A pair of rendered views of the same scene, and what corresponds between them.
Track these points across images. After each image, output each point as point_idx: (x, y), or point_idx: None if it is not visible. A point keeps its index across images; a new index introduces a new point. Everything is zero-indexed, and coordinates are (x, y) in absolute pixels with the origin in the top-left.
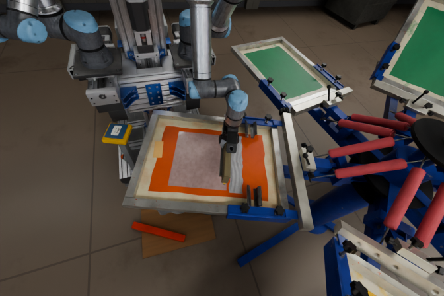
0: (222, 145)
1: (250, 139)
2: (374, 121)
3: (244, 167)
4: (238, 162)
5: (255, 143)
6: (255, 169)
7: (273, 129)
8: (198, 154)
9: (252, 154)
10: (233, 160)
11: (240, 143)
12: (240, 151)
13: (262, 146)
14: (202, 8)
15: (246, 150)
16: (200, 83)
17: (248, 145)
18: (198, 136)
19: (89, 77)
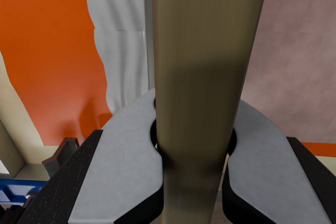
0: (245, 114)
1: (80, 129)
2: None
3: (80, 0)
4: (110, 27)
5: (60, 119)
6: None
7: (2, 170)
8: (306, 50)
9: (56, 70)
10: (136, 35)
11: (115, 113)
12: (112, 81)
13: (29, 108)
14: None
15: (86, 88)
16: None
17: (83, 110)
18: (284, 130)
19: None
